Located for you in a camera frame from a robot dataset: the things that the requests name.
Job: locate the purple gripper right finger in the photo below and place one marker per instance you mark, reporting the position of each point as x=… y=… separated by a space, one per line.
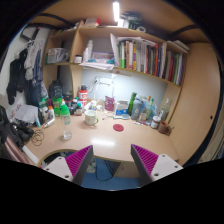
x=145 y=161

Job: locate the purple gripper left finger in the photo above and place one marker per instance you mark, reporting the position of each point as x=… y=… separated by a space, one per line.
x=78 y=163

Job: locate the brown ceramic mug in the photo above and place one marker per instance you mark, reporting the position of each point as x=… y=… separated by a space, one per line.
x=164 y=128

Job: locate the round red coaster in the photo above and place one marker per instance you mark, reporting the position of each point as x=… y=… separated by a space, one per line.
x=118 y=127

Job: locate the small glass jar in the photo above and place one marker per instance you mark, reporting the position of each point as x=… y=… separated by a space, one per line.
x=155 y=122

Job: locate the clear bottle green cap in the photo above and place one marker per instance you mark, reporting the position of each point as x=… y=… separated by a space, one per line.
x=66 y=122

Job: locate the white ceramic mug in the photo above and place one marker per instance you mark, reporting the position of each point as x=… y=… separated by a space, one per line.
x=91 y=117

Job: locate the clear glass bottle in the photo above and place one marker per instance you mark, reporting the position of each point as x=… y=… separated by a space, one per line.
x=165 y=110

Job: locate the white squeeze bottle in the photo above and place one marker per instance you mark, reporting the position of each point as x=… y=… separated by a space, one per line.
x=50 y=117

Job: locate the blue white box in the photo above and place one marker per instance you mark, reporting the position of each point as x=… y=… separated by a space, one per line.
x=121 y=107

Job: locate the green plastic container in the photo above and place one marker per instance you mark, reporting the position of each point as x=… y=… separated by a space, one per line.
x=57 y=106

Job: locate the green tall bottle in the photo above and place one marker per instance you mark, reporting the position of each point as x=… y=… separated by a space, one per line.
x=131 y=103

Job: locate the purple snack pouch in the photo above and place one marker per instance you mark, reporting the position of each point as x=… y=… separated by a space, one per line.
x=109 y=103

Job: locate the red white canister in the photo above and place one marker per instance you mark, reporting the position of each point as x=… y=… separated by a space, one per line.
x=83 y=95

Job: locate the black backpack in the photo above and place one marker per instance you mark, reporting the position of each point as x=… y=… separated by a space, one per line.
x=55 y=89

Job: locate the white power strip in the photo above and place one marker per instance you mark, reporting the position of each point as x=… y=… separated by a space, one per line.
x=104 y=81

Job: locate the hanging dark clothes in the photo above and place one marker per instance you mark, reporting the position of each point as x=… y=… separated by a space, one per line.
x=26 y=73

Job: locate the row of books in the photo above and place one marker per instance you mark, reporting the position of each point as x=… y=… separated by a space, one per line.
x=157 y=59

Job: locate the clear plastic storage box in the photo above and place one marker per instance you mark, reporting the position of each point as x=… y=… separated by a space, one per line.
x=57 y=55

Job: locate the ceiling tube light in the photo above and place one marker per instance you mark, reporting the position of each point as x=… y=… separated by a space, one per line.
x=116 y=10

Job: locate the wooden wall shelf unit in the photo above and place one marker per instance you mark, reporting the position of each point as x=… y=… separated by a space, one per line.
x=96 y=48

